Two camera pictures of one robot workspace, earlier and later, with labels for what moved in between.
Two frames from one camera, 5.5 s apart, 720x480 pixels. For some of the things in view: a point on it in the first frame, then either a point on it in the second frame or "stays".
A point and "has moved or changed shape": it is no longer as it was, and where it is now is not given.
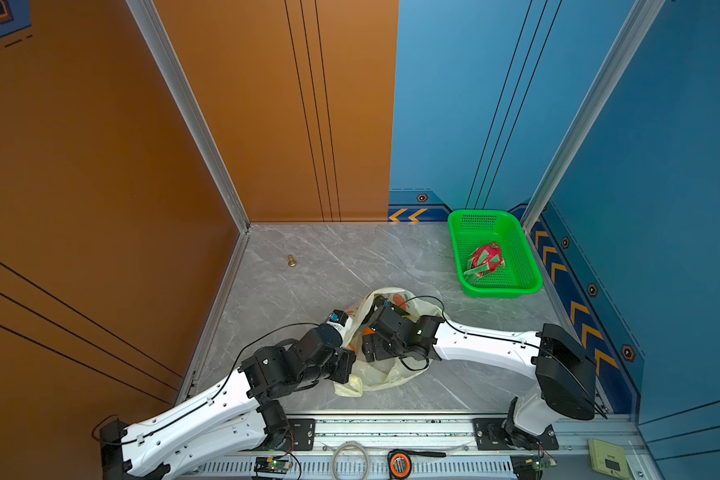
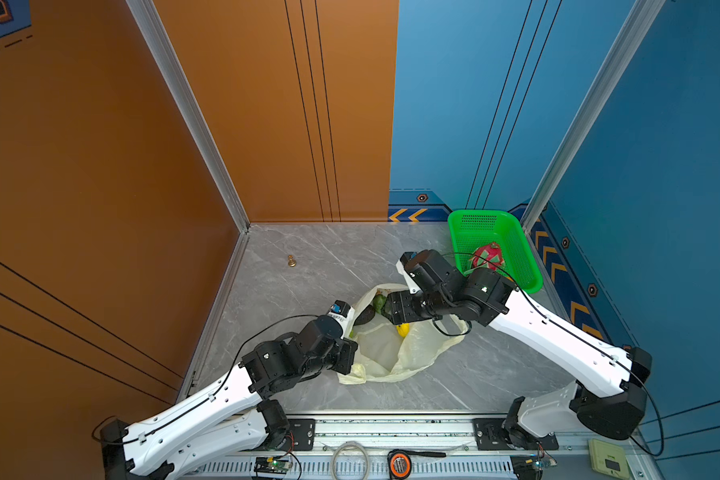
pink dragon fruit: (484, 258) stays
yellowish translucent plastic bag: (385, 372) has moved or changed shape
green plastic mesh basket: (472, 229) stays
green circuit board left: (272, 464) stays
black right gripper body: (382, 350) -> (419, 306)
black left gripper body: (338, 368) stays
